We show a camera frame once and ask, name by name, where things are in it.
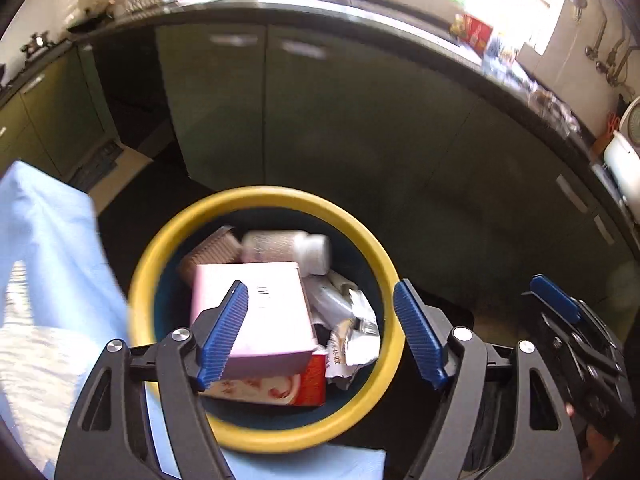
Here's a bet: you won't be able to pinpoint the striped floor mat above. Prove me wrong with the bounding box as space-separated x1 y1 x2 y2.
67 141 123 188

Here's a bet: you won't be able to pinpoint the red snack packet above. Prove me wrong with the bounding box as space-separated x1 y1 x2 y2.
450 12 494 58

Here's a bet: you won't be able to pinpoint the yellow rim trash bin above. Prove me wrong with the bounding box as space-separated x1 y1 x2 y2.
127 186 405 453

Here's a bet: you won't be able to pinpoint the white tube wrapper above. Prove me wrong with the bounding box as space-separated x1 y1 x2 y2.
325 319 357 380

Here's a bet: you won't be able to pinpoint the clear plastic bottle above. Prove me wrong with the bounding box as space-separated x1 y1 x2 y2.
241 230 332 276

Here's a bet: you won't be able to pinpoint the wall water pipes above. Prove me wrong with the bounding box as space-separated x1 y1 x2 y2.
570 0 640 92

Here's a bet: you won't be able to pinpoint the white rice cooker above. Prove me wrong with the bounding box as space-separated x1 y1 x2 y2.
602 97 640 196

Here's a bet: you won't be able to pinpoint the black kitchen countertop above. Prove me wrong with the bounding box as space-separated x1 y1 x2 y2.
0 0 640 176

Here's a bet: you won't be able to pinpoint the brown paper cup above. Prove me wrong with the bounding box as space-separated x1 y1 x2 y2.
177 226 243 286

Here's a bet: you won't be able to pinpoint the black gas stove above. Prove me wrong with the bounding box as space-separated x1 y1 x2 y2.
0 32 58 88

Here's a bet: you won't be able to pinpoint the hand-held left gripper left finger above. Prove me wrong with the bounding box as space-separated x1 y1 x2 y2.
54 280 250 480

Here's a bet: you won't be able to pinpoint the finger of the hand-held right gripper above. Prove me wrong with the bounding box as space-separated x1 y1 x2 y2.
529 274 584 326

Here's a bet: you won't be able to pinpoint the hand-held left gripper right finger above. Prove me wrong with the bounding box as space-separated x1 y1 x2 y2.
392 280 585 480

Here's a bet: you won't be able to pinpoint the pink cardboard box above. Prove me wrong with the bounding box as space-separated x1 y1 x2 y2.
190 261 321 378

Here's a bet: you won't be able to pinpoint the blue star print tablecloth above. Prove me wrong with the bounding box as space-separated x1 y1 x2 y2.
0 160 386 480

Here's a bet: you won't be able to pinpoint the clear plastic cup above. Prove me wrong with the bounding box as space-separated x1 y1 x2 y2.
304 274 361 328

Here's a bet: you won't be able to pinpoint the red and white packet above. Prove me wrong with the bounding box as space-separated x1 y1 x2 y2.
202 352 327 407

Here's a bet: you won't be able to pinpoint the person's right hand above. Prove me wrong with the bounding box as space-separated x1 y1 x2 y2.
565 404 622 480

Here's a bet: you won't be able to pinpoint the green base cabinets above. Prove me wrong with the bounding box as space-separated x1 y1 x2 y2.
0 22 640 341

